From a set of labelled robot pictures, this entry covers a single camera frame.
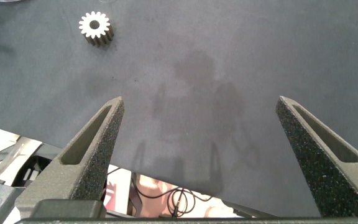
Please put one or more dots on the dark rectangular work mat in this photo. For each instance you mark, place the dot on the dark rectangular work mat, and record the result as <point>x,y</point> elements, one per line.
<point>197,46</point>

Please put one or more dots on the small steel spur gear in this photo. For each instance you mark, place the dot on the small steel spur gear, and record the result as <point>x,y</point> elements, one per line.
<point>85,25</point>

